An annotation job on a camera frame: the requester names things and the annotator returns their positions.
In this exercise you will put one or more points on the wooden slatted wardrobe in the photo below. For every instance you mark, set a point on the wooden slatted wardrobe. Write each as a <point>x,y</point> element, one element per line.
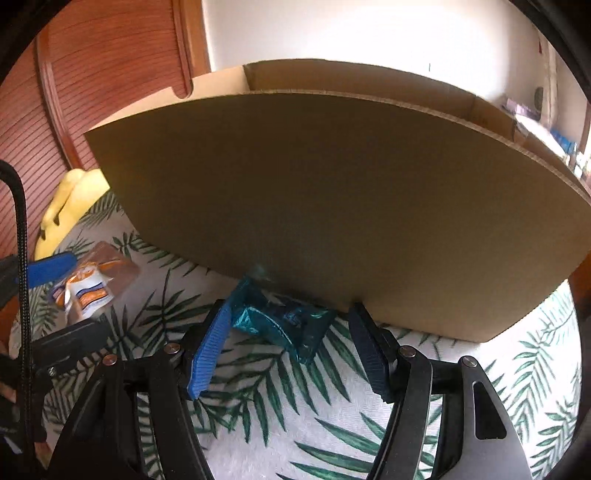
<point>93,59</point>

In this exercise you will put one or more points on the palm leaf bed sheet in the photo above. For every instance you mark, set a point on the palm leaf bed sheet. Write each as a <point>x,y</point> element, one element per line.
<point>265,416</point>

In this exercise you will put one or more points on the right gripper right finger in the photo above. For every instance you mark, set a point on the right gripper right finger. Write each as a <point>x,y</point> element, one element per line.
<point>476,439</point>

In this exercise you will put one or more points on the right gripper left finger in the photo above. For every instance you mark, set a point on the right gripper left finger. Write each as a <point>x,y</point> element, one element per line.
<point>101,438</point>

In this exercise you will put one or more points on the teal candy wrapper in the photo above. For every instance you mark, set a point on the teal candy wrapper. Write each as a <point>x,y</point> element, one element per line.
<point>296,327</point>

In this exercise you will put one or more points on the orange white biscuit pack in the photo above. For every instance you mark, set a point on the orange white biscuit pack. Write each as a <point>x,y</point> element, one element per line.
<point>98,278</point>

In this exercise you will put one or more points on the brown cardboard box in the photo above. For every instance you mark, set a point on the brown cardboard box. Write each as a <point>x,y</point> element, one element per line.
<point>339,182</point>

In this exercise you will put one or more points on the yellow Pikachu plush toy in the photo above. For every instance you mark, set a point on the yellow Pikachu plush toy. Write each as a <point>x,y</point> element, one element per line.
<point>76,193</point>

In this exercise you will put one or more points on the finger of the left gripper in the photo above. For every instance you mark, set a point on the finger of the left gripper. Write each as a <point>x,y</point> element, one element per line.
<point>60,351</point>
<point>49,269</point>

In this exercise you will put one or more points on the patterned window curtain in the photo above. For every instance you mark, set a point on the patterned window curtain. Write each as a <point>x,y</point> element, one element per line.
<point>549,113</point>

